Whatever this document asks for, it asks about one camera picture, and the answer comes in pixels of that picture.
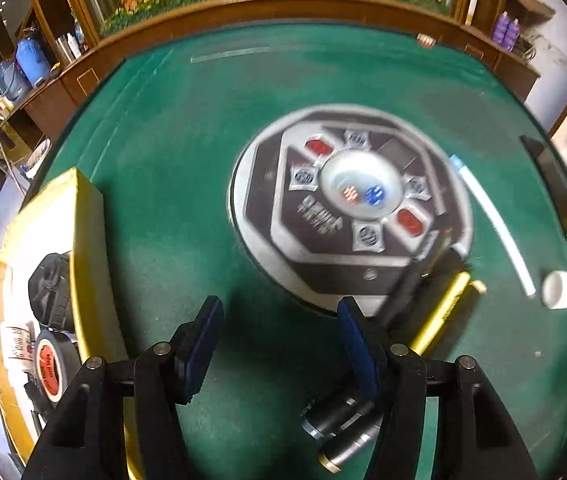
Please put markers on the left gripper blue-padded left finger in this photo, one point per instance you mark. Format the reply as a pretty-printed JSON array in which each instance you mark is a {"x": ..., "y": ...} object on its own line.
[{"x": 84, "y": 439}]

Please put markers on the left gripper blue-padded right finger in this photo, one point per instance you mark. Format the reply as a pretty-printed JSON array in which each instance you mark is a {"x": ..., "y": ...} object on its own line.
[{"x": 476, "y": 437}]

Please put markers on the black tape roll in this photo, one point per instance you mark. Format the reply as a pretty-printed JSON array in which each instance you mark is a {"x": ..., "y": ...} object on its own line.
[{"x": 56, "y": 363}]

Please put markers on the black yellow highlighter marker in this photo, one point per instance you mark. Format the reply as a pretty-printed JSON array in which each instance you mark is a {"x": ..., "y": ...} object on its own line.
[{"x": 459, "y": 298}]

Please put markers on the black marker white cap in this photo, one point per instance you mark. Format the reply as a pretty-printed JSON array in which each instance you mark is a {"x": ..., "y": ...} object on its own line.
[{"x": 330, "y": 415}]

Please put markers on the black ridged round cap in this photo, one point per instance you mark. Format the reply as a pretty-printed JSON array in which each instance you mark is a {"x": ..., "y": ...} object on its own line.
[{"x": 49, "y": 293}]

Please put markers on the white small bottle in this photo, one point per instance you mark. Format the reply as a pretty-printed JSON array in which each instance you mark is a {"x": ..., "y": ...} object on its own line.
[{"x": 554, "y": 290}]

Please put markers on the white stick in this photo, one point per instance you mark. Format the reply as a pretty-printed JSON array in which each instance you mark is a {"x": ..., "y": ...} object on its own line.
[{"x": 498, "y": 223}]

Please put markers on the black smartphone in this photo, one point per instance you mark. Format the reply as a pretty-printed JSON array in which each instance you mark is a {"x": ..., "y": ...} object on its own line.
[{"x": 552, "y": 176}]

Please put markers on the blue thermos jug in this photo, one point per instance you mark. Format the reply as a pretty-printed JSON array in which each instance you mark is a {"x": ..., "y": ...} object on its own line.
[{"x": 31, "y": 59}]

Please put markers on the purple bottles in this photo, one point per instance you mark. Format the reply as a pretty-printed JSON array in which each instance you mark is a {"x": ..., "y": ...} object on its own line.
[{"x": 506, "y": 31}]

